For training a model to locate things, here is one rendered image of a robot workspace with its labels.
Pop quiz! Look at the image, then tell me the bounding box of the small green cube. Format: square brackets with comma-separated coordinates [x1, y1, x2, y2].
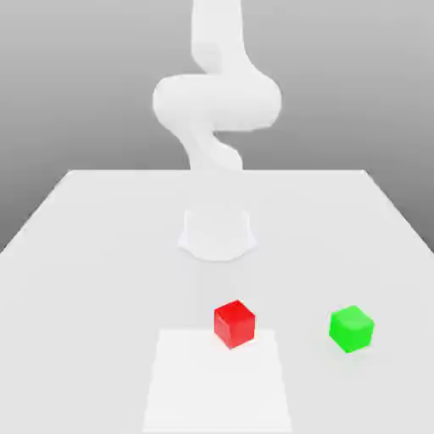
[328, 304, 376, 354]

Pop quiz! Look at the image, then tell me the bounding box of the small red cube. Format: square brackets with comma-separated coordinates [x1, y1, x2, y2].
[213, 298, 256, 350]

